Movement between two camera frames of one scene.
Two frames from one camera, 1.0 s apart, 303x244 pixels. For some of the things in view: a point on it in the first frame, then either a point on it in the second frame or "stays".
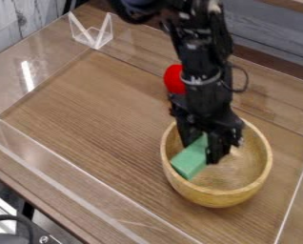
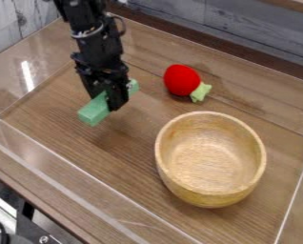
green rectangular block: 190,162 -> 97,109
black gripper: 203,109 -> 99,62
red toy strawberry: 175,84 stays
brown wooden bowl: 229,181 stays
